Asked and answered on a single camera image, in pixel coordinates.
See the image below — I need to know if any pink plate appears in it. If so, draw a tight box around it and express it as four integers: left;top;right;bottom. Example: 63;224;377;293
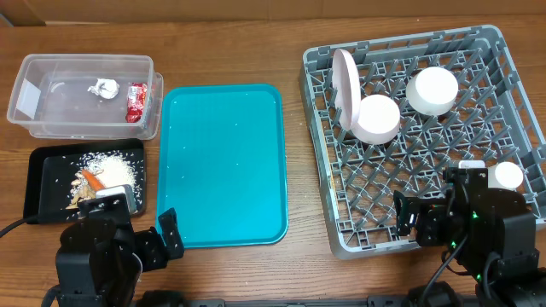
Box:
332;49;362;130

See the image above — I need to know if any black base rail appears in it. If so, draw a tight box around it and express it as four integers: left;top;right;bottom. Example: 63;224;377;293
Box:
136;294;487;307

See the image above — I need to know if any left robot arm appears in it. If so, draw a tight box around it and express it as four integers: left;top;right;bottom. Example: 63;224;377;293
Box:
41;209;187;307

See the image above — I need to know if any pink bowl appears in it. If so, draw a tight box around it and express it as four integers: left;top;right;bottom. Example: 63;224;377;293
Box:
351;95;400;145

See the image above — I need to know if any white cup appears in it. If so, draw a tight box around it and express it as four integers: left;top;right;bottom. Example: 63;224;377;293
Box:
488;161;524;190

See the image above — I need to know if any white tissue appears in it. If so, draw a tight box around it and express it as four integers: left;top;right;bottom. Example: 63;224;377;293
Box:
87;78;119;100

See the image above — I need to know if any peanut pile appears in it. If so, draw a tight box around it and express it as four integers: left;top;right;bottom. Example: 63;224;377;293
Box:
67;169;103;209

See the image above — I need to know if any red foil wrapper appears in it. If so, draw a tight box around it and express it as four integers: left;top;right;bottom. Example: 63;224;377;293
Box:
125;83;148;123

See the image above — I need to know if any grey dishwasher rack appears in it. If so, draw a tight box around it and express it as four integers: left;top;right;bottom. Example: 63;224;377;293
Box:
299;25;545;259

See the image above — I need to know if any white bowl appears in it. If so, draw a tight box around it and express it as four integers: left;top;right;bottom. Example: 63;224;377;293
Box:
406;67;458;116

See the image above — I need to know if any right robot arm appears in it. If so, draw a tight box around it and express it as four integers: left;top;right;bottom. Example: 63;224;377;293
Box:
393;167;545;306

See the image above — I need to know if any clear plastic bin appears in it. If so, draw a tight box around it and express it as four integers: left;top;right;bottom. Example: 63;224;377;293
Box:
7;54;164;140

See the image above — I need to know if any black plastic tray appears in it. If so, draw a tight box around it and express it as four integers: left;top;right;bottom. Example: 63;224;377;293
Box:
23;138;146;224

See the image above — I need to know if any teal serving tray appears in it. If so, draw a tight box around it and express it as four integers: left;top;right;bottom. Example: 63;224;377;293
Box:
156;84;288;249

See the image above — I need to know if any white rice pile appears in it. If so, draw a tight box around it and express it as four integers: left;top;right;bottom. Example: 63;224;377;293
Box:
71;150;145;204

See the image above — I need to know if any orange carrot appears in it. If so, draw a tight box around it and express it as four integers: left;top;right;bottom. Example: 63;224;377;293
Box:
81;169;105;191

